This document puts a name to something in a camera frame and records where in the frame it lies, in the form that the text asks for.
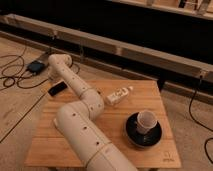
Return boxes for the black eraser block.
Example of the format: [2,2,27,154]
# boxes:
[48,82,67,96]

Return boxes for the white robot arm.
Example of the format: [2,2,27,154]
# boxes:
[48,54,138,171]

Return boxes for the white paper cup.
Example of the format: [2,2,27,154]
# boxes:
[136,110,157,134]

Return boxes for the black bowl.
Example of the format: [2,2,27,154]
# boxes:
[125,111,162,148]

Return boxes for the blue power adapter box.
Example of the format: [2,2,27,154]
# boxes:
[27,61,45,74]

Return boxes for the black cable right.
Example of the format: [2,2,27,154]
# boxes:
[188,78,213,164]

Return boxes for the wooden frame rail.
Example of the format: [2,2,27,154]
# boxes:
[0,14,213,83]

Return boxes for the black floor cable left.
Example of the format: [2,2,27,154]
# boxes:
[0,46,81,91]

